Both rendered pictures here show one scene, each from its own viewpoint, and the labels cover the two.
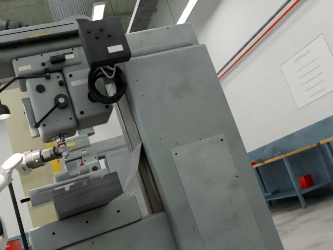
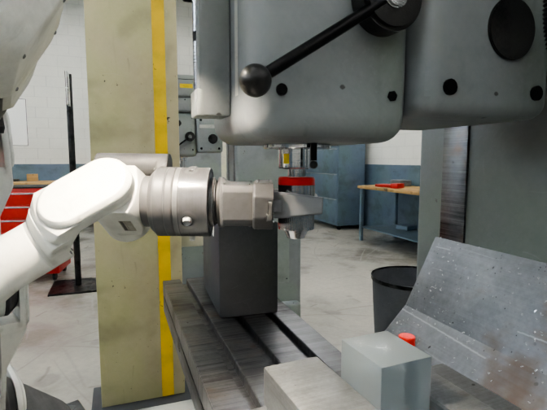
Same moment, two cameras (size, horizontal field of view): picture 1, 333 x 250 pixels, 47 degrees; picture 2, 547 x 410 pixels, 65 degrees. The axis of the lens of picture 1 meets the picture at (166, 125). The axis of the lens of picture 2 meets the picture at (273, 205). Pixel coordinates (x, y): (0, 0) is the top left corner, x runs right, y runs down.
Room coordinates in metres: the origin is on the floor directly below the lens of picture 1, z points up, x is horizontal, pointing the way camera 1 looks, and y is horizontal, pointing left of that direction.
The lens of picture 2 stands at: (1.36, 0.58, 1.29)
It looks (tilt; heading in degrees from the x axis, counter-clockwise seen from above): 6 degrees down; 359
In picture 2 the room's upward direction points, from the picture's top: straight up
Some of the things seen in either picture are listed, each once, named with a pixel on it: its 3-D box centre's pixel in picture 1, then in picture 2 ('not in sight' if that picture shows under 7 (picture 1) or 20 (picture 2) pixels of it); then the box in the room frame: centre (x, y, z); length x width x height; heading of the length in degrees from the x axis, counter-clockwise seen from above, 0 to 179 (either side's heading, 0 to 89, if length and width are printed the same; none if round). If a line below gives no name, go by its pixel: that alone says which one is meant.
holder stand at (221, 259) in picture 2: not in sight; (237, 255); (2.29, 0.65, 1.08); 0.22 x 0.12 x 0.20; 17
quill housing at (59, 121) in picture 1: (51, 107); (300, 14); (1.91, 0.54, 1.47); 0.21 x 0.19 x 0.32; 19
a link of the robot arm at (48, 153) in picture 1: (46, 156); (225, 203); (1.91, 0.63, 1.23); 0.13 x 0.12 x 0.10; 1
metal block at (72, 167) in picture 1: (72, 169); (383, 379); (1.72, 0.48, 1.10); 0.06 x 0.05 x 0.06; 22
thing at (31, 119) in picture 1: (30, 117); (209, 24); (1.88, 0.65, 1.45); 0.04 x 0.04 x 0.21; 19
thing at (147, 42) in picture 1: (129, 56); not in sight; (2.08, 0.07, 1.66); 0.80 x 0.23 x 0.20; 109
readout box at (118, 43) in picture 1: (104, 41); not in sight; (1.70, 0.15, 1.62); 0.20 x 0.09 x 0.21; 109
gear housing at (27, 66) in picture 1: (48, 70); not in sight; (1.93, 0.50, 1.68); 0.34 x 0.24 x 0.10; 109
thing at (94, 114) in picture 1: (87, 99); (427, 29); (1.98, 0.36, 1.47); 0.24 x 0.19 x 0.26; 19
